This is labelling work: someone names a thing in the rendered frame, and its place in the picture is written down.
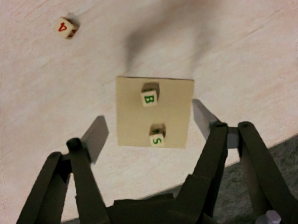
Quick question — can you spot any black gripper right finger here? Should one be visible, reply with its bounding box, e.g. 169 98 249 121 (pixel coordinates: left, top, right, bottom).
160 99 298 224

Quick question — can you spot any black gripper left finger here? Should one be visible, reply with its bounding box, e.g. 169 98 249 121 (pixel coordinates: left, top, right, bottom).
16 115 112 224

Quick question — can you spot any beige flat mat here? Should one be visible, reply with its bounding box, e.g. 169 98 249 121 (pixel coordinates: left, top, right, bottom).
116 77 195 149

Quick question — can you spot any cream letter block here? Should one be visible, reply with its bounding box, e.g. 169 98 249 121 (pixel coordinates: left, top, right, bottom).
141 88 158 107
149 128 165 147
53 17 79 40

